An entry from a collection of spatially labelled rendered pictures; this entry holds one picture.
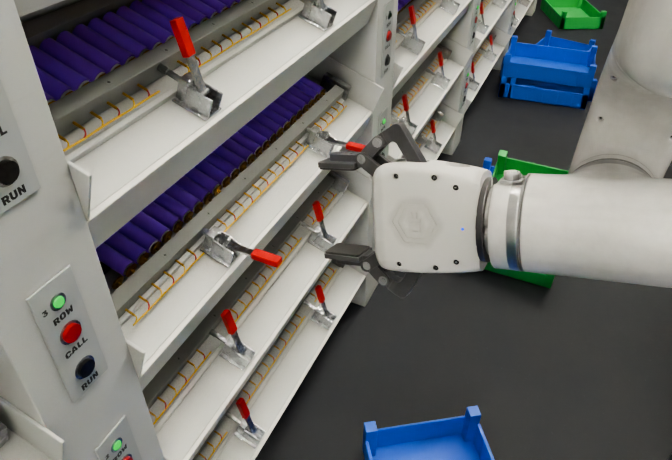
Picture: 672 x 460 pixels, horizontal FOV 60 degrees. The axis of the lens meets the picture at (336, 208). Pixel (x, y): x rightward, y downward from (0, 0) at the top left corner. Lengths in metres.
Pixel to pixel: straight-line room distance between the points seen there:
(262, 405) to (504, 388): 0.47
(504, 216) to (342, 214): 0.62
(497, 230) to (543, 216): 0.04
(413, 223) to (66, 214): 0.28
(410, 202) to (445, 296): 0.85
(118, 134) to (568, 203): 0.38
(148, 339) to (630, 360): 0.99
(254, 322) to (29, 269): 0.48
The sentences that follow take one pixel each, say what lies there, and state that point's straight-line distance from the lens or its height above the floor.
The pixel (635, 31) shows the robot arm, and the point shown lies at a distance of 0.43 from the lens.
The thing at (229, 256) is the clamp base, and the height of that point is 0.50.
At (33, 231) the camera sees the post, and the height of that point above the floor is 0.70.
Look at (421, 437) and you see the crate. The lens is 1.11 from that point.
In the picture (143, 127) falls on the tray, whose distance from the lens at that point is 0.57.
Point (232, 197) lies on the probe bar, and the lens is 0.74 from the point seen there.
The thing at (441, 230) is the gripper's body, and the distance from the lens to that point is 0.51.
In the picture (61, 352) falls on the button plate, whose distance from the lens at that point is 0.51.
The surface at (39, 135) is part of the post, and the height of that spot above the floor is 0.76.
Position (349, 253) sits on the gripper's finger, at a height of 0.57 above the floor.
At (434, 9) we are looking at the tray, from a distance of 1.45.
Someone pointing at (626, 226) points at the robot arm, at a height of 0.69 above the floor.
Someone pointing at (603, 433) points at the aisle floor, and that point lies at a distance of 1.22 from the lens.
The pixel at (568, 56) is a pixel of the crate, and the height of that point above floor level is 0.11.
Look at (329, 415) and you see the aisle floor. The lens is 1.14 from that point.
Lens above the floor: 0.95
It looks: 37 degrees down
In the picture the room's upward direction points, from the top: straight up
